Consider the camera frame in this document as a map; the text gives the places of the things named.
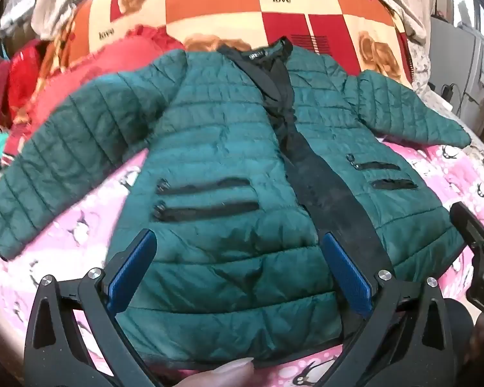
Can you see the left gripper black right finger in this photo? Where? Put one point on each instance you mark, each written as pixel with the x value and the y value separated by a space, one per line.
pixel 405 337

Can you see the red heart ruffled pillow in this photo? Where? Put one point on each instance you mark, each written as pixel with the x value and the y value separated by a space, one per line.
pixel 138 48

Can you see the green quilted puffer jacket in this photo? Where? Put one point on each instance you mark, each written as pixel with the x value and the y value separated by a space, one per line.
pixel 251 159

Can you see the person's left hand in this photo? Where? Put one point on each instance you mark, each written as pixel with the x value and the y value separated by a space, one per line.
pixel 232 374

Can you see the red clothes pile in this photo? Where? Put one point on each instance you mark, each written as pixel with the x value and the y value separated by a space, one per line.
pixel 18 78

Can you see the black power adapter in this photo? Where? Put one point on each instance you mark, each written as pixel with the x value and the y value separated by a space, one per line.
pixel 447 92

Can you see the pink penguin print quilt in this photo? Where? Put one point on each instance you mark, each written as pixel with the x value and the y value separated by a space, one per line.
pixel 77 241

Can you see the grey cabinet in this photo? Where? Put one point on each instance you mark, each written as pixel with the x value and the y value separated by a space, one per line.
pixel 457 59

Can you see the orange red checkered blanket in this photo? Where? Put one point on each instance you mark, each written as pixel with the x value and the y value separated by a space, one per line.
pixel 358 34

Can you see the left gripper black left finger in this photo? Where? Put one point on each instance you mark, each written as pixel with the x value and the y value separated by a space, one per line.
pixel 55 353

